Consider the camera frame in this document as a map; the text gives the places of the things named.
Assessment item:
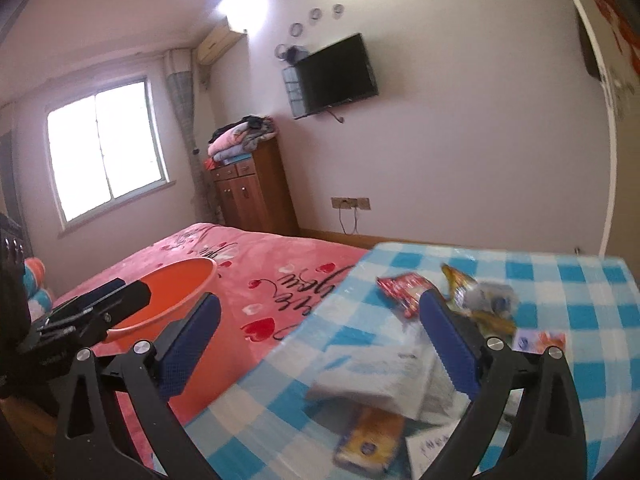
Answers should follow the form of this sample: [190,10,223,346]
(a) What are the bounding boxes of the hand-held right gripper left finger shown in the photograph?
[54,292,223,480]

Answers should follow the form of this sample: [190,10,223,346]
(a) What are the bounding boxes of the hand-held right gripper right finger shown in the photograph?
[419,290,588,480]

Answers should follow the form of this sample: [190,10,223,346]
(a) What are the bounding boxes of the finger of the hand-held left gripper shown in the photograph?
[29,310,112,345]
[47,277,152,328]

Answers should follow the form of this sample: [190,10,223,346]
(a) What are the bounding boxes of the orange plastic basin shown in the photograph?
[102,257,219,345]

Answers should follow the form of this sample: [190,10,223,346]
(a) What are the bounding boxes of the crushed clear plastic bottle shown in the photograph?
[457,282,519,318]

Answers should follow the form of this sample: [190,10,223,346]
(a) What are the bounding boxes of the yellow green snack wrapper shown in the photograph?
[440,262,480,306]

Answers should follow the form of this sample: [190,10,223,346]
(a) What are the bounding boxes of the red snack packet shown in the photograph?
[376,272,437,318]

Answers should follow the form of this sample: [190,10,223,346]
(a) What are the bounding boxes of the small printed card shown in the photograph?
[512,330,567,359]

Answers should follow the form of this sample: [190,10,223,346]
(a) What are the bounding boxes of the white paper slip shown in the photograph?
[405,417,468,480]

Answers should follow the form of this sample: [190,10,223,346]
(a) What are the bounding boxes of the orange biscuit packet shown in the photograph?
[334,405,407,476]

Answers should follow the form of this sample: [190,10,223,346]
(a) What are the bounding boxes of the striped pillow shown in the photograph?
[22,257,55,321]

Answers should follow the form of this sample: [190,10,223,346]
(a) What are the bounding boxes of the pink printed blanket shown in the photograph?
[50,222,371,471]

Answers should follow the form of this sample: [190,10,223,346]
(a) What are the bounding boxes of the blue checked tablecloth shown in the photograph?
[152,242,640,480]

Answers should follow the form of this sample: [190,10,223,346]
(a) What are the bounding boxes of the window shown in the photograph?
[46,76,171,226]

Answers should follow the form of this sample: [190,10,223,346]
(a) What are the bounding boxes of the wooden cabinet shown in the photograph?
[210,137,300,236]

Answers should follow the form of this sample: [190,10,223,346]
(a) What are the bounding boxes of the pile of folded clothes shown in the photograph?
[204,116,277,171]

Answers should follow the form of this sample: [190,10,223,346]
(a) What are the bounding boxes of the checked curtain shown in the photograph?
[165,49,213,223]

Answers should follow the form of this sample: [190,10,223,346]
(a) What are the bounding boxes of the white door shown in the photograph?
[550,0,640,261]

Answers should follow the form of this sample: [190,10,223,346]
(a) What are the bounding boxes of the red paper door decoration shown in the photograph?
[589,0,640,63]

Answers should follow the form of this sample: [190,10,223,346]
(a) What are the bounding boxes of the wooden bed frame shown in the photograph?
[299,229,441,250]

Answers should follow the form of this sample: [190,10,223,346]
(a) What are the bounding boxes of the socket cable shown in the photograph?
[338,207,361,236]

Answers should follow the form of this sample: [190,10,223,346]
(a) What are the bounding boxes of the wire wall rack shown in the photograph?
[281,65,306,116]

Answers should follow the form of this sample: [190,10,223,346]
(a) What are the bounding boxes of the wall air conditioner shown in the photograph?
[196,27,248,66]

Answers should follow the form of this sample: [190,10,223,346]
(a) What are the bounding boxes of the black wall television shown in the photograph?
[295,33,379,120]

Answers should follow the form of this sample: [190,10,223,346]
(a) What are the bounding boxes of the blue wall hanging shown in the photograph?
[275,44,308,64]

